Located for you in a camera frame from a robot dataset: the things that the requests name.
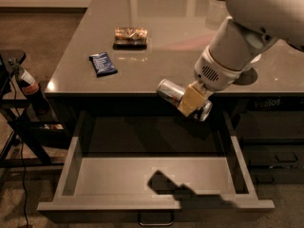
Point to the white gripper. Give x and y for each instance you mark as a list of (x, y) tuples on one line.
[(216, 70)]

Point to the silver blue redbull can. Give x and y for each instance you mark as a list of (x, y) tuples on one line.
[(173, 93)]

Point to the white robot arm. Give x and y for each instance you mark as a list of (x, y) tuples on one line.
[(252, 27)]

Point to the open grey top drawer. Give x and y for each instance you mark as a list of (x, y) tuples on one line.
[(119, 166)]

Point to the white bowl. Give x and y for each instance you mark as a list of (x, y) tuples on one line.
[(250, 65)]

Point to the brown crinkled snack bag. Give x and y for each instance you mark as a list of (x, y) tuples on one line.
[(130, 36)]

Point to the blue snack packet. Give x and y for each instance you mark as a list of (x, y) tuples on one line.
[(102, 64)]

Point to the cola bottle with red label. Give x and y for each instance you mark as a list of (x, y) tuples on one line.
[(29, 87)]

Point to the metal drawer handle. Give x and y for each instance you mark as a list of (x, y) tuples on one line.
[(157, 219)]

